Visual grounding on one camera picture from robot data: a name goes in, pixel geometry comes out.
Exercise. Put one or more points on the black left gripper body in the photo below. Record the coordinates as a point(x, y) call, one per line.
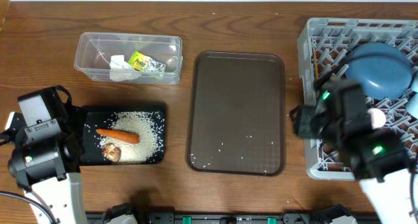
point(75, 121)

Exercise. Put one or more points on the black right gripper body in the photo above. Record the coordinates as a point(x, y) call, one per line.
point(309, 125)

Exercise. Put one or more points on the pink plastic cup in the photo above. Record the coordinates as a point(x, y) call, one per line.
point(378, 117)

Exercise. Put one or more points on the wooden chopstick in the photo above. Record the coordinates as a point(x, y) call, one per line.
point(316, 69)

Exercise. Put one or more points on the dark blue large bowl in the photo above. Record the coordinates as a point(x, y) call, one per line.
point(382, 70)

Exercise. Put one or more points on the brown food scrap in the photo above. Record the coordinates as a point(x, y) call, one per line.
point(111, 152)

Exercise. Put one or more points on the light blue small bowl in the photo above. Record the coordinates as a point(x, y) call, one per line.
point(412, 106)

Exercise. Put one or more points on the orange carrot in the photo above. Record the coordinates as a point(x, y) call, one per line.
point(123, 136)

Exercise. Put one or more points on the white tissue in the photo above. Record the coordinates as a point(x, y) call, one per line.
point(120, 70)

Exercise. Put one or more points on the pile of white rice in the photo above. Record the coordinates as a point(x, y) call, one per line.
point(148, 125)

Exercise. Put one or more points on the green foil snack wrapper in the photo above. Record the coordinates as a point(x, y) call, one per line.
point(144, 63)

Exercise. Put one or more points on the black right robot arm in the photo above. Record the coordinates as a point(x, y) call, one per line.
point(376, 157)

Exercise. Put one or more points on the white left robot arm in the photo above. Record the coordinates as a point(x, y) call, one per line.
point(54, 201)

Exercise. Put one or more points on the grey dishwasher rack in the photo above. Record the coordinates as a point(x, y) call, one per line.
point(333, 39)

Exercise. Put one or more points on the black plastic tray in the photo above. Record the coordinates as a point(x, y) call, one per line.
point(143, 107)

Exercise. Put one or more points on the brown serving tray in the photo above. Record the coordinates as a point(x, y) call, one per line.
point(237, 114)

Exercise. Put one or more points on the clear plastic container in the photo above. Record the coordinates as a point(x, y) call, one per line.
point(95, 50)

